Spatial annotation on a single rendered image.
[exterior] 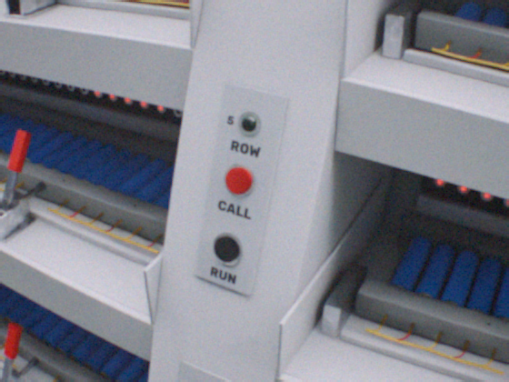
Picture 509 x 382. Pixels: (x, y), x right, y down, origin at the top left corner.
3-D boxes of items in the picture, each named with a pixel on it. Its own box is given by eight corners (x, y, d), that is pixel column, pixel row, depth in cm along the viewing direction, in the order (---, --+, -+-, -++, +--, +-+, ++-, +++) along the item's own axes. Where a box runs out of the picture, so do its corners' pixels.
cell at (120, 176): (152, 172, 58) (110, 206, 54) (136, 167, 59) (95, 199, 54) (150, 155, 57) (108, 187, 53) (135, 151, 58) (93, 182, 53)
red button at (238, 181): (246, 198, 36) (251, 171, 36) (222, 190, 37) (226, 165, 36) (254, 195, 37) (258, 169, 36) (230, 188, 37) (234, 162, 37)
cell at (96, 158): (119, 161, 60) (77, 193, 55) (105, 157, 61) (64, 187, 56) (117, 145, 59) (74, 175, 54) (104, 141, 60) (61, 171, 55)
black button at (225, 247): (234, 266, 37) (238, 241, 37) (211, 257, 38) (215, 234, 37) (242, 262, 38) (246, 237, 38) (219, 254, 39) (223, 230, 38)
